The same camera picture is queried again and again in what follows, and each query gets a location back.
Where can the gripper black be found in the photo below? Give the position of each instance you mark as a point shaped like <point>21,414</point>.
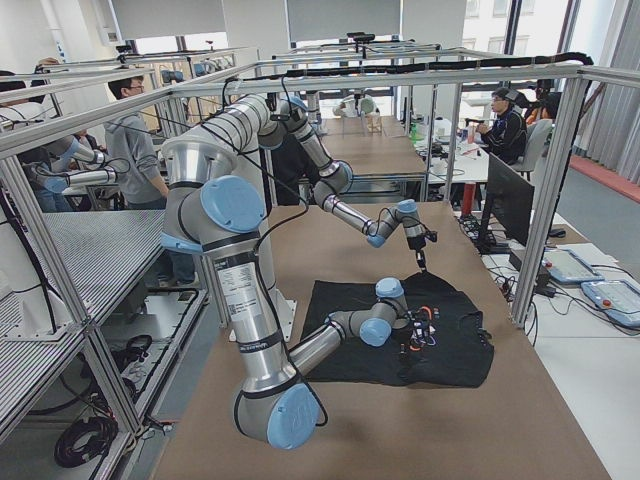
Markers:
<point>416,245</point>
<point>411,332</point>

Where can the black graphic t-shirt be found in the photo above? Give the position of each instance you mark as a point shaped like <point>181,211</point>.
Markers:
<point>459,352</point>

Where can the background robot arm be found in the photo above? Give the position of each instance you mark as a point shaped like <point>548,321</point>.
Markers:
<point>79,166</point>

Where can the red fire extinguisher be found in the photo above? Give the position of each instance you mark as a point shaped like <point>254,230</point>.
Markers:
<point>468,198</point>

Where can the black computer monitor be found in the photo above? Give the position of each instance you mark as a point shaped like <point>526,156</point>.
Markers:
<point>509,199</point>

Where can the far teach pendant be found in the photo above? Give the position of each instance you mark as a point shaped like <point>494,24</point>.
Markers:
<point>566,267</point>

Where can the teach pendant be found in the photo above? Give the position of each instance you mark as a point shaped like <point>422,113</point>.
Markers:
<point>619,300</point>
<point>566,267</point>

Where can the seated person in black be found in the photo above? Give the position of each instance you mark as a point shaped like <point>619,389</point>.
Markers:
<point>507,137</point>

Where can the person in white coat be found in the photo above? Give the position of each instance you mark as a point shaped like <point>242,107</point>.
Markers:
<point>351,107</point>

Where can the near teach pendant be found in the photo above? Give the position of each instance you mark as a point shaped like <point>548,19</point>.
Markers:
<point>619,300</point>

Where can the standing person grey hoodie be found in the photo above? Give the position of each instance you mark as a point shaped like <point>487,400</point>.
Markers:
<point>144,188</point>

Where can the striped neighbouring work table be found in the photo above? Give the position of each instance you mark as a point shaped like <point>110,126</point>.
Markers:
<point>93,260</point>

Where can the aluminium cage frame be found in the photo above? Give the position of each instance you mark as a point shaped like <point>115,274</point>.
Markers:
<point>26,126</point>

